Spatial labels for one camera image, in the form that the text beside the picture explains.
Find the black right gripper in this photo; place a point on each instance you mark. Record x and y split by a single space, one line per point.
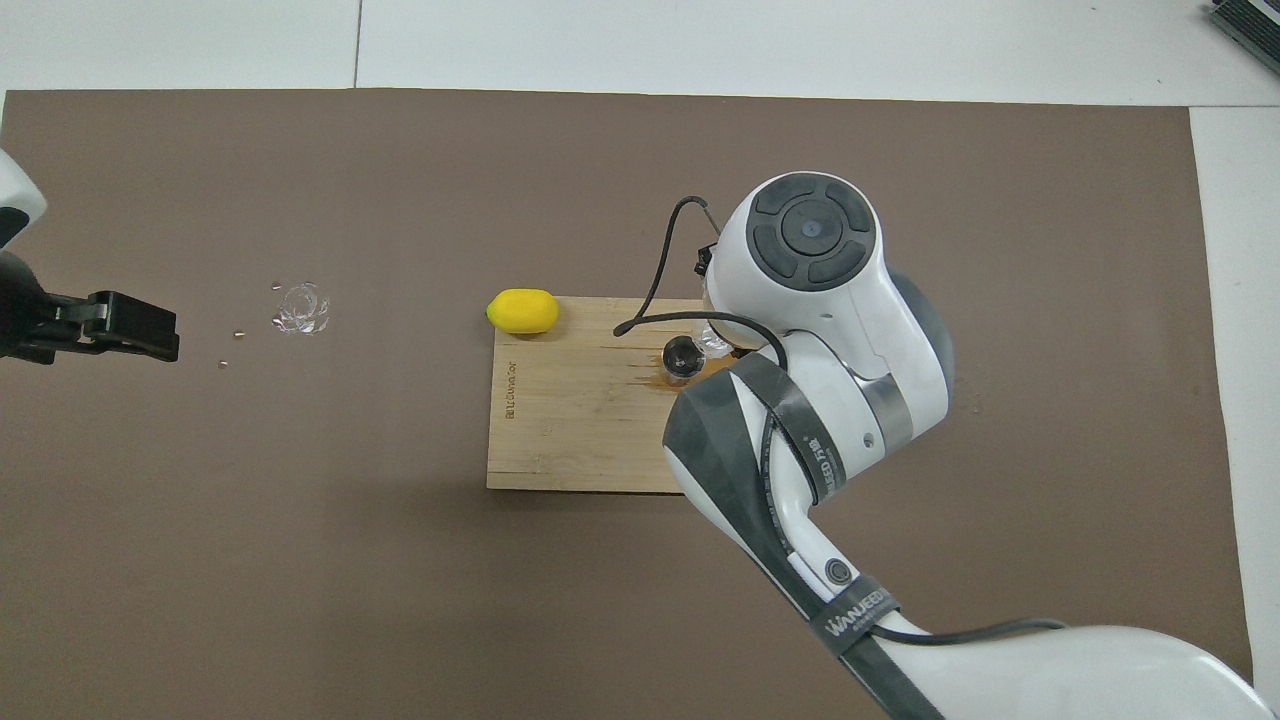
706 259

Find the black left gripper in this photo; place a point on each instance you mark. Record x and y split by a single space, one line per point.
30 320

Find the clear glass cup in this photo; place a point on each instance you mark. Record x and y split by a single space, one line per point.
715 338

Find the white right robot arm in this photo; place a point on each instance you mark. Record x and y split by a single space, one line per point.
810 300

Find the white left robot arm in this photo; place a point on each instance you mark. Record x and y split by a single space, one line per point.
15 190

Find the yellow lemon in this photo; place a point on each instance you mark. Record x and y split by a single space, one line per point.
522 311

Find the wooden cutting board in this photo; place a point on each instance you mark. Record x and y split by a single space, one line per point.
560 420

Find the brown table mat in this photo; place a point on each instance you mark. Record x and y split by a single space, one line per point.
400 600

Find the grey ribbed device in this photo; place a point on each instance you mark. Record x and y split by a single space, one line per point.
1255 25

